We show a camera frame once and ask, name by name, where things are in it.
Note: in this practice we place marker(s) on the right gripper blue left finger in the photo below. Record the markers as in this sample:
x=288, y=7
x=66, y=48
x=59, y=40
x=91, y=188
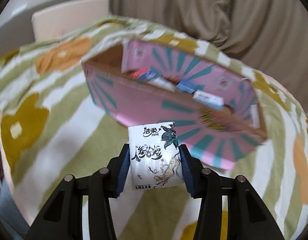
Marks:
x=123, y=165

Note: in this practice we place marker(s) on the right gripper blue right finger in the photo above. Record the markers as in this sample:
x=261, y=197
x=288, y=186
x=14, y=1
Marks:
x=186, y=162

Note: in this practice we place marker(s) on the white floral tissue pack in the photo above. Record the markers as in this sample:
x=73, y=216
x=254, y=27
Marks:
x=155, y=160

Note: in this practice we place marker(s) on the white blue barcode box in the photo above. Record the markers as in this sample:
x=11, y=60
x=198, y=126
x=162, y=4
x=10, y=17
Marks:
x=209, y=99

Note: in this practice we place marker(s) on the red blue dental floss box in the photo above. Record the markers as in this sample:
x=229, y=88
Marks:
x=145, y=74

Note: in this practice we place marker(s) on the small blue box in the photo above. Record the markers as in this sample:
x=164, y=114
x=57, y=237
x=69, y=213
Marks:
x=186, y=86

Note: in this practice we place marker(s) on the white patterned sock bundle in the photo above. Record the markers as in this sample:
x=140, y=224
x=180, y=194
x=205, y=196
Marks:
x=162, y=83

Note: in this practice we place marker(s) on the pink teal cardboard box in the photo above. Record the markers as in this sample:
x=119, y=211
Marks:
x=217, y=137

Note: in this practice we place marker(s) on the striped floral blanket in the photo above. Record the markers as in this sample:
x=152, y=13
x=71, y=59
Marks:
x=50, y=125

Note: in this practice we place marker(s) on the beige curtain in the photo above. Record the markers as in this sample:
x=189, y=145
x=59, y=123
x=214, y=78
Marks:
x=268, y=35

